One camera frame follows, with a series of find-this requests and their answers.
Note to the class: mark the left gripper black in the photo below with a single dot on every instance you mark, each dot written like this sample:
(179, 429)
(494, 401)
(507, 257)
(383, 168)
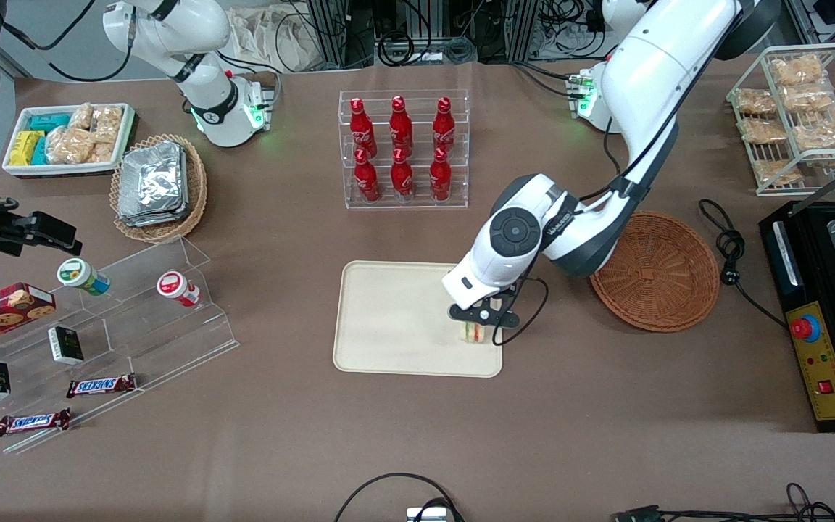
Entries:
(507, 297)

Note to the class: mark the triangle sandwich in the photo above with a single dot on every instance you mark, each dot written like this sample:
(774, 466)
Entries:
(472, 333)

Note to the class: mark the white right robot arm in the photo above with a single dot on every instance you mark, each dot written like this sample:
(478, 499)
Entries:
(171, 29)

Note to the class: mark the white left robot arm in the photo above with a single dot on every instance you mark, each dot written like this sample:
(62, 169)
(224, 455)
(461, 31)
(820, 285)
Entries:
(649, 72)

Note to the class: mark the cream plastic tray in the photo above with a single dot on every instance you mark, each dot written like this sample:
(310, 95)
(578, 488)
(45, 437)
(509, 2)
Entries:
(388, 319)

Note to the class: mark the tan oval wicker basket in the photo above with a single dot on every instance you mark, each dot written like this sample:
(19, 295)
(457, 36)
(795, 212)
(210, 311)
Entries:
(196, 196)

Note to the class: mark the brown round wicker basket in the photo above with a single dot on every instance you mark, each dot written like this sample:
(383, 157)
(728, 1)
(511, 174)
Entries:
(671, 290)

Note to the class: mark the green lid cup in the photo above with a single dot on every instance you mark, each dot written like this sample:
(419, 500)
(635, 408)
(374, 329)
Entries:
(80, 275)

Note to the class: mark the white rectangular snack bin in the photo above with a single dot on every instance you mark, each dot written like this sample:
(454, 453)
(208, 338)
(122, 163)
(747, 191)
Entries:
(15, 170)

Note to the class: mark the teal snack packet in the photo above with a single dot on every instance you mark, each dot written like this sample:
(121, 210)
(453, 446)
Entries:
(48, 122)
(40, 152)

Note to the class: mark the clear bag brown snack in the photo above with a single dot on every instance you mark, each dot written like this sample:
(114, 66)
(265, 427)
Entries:
(69, 147)
(82, 116)
(108, 122)

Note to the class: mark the yellow snack packet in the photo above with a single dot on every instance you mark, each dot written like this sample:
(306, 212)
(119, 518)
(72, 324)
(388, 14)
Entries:
(24, 147)

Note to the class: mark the stack of foil containers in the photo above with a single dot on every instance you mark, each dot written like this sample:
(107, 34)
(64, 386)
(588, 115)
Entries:
(151, 185)

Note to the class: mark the red lid cup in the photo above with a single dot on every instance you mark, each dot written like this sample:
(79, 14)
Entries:
(177, 287)

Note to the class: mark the clear acrylic bottle rack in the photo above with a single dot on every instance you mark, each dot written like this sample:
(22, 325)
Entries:
(417, 196)

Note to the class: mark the red cola bottle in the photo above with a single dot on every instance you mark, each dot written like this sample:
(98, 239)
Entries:
(401, 129)
(367, 181)
(440, 180)
(361, 130)
(401, 180)
(444, 129)

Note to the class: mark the clear acrylic stepped stand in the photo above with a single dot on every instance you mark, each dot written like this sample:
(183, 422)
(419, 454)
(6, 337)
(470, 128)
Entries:
(171, 341)

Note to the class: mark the Snickers chocolate bar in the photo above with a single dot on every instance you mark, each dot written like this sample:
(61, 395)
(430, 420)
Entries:
(102, 386)
(33, 422)

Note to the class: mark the small grey device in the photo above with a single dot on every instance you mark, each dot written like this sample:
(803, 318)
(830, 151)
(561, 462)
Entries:
(428, 515)

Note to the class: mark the white cloth bag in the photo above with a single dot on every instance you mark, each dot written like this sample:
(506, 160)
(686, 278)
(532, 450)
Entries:
(272, 36)

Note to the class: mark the red emergency stop button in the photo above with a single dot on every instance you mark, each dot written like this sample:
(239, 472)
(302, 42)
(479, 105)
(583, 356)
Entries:
(805, 328)

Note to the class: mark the bagged crispy snack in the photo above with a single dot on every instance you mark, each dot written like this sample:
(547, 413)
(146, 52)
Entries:
(754, 101)
(805, 98)
(794, 70)
(762, 130)
(776, 172)
(823, 136)

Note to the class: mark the aluminium profile post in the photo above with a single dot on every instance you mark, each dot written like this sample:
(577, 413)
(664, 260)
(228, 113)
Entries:
(522, 29)
(330, 32)

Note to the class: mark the red rocker switch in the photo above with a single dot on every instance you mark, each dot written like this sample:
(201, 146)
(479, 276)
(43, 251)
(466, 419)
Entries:
(825, 386)

